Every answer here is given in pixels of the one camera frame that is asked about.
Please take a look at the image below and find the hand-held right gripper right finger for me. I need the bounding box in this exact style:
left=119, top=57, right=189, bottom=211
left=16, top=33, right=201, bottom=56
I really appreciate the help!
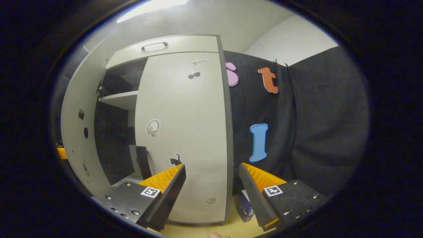
left=239, top=162, right=327, bottom=232

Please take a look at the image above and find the white cabinet shelf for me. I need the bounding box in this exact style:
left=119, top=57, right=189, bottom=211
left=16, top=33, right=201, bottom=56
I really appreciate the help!
left=98, top=91, right=139, bottom=111

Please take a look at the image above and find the metal drawer handle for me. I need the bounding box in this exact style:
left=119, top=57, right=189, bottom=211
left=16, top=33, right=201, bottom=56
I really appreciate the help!
left=141, top=42, right=168, bottom=51

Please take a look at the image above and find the white cabinet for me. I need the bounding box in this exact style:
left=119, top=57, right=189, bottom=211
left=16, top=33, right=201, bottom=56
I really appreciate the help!
left=94, top=35, right=234, bottom=227

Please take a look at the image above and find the black right door handle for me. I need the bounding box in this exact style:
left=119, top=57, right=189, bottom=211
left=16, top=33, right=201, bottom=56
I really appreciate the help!
left=135, top=146, right=153, bottom=180

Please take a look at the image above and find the black backdrop cloth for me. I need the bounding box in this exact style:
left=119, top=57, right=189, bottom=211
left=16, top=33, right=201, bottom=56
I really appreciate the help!
left=53, top=46, right=369, bottom=199

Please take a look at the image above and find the white cabinet door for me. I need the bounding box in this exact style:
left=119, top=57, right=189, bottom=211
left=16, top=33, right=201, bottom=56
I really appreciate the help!
left=60, top=38, right=114, bottom=199
left=135, top=52, right=228, bottom=223

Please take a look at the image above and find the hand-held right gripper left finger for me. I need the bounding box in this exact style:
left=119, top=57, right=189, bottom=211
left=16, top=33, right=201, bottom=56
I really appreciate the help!
left=91, top=164, right=186, bottom=232

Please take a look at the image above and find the dark blue small box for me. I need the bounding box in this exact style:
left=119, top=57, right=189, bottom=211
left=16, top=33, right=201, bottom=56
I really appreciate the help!
left=235, top=190, right=255, bottom=222

